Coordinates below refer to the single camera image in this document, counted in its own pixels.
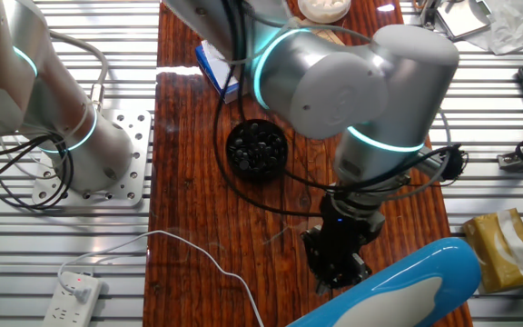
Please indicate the blue and white desk lamp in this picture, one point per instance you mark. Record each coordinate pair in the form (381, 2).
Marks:
(425, 268)

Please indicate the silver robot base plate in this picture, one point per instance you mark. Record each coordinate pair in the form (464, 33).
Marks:
(134, 150)

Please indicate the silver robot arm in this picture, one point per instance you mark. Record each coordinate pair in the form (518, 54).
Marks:
(357, 82)

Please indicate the white bowl of white stones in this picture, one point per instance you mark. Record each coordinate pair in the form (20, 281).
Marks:
(322, 9)

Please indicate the tan go board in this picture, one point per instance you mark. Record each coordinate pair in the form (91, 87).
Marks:
(329, 34)

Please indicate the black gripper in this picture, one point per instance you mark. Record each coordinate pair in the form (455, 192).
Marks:
(343, 227)

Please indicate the white power strip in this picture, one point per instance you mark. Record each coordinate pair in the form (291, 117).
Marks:
(62, 313)

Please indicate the translucent plastic bag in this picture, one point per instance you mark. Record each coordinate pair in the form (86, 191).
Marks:
(506, 27)

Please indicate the black bowl of black stones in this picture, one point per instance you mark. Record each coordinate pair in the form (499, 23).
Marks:
(254, 152)

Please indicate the blue tissue pack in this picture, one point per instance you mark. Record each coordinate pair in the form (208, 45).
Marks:
(214, 68)

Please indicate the yellow tissue pack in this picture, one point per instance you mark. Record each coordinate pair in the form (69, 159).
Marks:
(488, 254)

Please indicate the silver metal box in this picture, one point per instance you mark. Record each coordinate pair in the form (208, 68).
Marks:
(456, 20)

